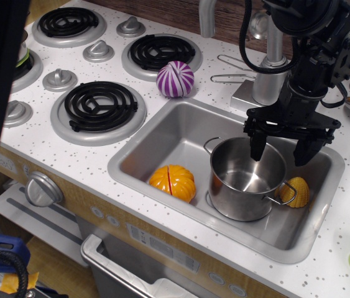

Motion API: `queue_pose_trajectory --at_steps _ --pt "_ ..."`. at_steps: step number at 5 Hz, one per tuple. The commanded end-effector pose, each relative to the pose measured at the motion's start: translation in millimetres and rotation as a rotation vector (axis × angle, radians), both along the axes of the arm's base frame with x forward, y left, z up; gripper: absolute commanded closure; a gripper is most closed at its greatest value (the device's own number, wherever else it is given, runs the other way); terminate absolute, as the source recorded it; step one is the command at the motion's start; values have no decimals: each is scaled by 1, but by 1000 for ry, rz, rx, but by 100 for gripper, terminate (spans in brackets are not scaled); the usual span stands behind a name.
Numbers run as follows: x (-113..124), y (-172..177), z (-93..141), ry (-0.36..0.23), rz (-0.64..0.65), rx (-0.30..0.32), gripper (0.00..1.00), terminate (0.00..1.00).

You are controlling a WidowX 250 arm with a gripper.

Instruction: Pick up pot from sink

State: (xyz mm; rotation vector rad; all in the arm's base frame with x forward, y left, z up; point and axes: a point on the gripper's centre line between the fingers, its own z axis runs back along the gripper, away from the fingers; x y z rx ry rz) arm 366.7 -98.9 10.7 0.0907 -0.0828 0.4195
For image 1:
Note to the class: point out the silver stove knob top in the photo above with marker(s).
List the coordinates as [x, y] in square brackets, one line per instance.
[130, 28]

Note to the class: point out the silver oven dial knob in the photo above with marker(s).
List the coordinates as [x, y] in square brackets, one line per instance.
[41, 191]

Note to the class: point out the silver sink basin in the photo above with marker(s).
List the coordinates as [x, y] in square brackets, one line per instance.
[175, 135]

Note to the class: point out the back right stove burner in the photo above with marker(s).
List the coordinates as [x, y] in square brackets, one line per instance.
[146, 56]

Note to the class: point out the back left stove burner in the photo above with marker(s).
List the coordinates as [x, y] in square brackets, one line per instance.
[68, 27]

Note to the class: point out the front black stove burner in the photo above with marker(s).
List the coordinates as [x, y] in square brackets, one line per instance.
[98, 113]

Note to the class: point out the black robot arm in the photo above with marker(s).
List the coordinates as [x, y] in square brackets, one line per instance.
[320, 32]

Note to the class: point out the silver stove knob left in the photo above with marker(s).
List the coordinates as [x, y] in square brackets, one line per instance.
[17, 113]

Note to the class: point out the silver stove knob lower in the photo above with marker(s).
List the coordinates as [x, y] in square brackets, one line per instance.
[59, 80]

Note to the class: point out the silver stove knob middle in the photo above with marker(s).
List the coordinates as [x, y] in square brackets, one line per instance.
[98, 52]

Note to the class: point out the silver wire whisk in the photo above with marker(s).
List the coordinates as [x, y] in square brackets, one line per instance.
[235, 71]

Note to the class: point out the white oven door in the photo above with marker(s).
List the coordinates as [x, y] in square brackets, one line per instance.
[54, 225]

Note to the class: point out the grey dishwasher door handle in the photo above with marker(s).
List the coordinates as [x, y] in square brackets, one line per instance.
[121, 277]

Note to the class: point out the yellow toy corn piece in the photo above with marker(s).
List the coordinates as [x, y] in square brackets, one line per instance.
[295, 193]

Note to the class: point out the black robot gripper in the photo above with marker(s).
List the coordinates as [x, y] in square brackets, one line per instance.
[294, 114]

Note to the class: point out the stainless steel pot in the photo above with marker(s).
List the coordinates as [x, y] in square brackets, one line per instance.
[241, 188]

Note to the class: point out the silver faucet tap handle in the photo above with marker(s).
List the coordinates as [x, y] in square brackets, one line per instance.
[258, 25]

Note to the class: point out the silver stove knob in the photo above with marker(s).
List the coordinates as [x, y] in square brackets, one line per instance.
[98, 52]
[130, 28]
[59, 80]
[17, 113]

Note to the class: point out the blue clamp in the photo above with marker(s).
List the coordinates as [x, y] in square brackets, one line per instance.
[14, 254]

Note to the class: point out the purple striped toy onion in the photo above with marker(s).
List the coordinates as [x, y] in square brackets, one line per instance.
[175, 79]

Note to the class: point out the orange toy pumpkin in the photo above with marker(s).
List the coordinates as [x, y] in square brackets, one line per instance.
[175, 180]

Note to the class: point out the left edge stove burner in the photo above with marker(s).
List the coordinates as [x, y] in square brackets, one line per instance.
[28, 67]

